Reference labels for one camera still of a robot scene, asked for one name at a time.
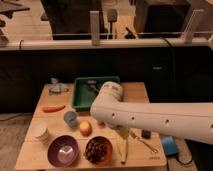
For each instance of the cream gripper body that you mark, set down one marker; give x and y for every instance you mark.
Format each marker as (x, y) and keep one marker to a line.
(123, 132)

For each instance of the dark grape bunch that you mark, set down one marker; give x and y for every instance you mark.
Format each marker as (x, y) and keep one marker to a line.
(95, 151)

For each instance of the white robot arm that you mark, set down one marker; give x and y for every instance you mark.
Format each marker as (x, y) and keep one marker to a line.
(192, 121)

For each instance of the black remote block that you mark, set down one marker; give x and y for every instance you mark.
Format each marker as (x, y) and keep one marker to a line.
(146, 134)

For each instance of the orange bowl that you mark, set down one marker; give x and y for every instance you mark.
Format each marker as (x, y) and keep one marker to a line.
(109, 149)

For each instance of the metal fork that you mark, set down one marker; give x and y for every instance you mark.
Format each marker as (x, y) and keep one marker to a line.
(152, 149)

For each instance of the yellow orange fruit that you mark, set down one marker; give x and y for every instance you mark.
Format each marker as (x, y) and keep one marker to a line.
(85, 128)

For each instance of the blue object on floor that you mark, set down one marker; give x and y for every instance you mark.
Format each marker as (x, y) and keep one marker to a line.
(169, 146)

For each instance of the blue plastic cup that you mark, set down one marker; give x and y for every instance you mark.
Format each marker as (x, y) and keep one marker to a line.
(70, 118)

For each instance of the green plastic tray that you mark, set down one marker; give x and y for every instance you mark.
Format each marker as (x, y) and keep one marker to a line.
(83, 95)

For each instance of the purple bowl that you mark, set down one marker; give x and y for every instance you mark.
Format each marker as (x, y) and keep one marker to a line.
(63, 151)

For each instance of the blue crumpled cloth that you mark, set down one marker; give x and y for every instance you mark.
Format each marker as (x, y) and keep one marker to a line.
(57, 87)

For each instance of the white paper cup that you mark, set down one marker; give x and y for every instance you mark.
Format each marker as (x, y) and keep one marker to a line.
(41, 132)

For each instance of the black-handled brush in tray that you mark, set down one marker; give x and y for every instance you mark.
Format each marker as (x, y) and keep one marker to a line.
(92, 84)

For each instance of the white post left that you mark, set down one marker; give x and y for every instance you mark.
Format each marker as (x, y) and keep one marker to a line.
(95, 30)

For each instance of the white post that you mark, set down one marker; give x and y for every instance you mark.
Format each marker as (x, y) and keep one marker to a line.
(194, 20)
(95, 30)

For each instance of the white post right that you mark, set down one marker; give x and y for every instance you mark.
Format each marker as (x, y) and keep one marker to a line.
(194, 20)

